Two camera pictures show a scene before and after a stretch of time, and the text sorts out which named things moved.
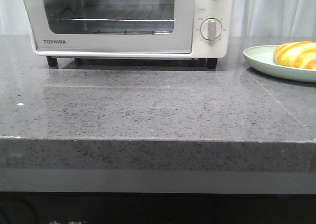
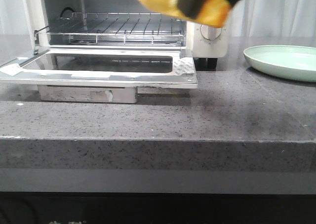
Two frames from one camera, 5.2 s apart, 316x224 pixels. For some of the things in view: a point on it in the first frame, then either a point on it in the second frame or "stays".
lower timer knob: x=211 y=28 stays
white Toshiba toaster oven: x=163 y=22 stays
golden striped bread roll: x=300 y=54 -> x=216 y=8
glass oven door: x=110 y=19 -> x=134 y=67
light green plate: x=261 y=58 stays
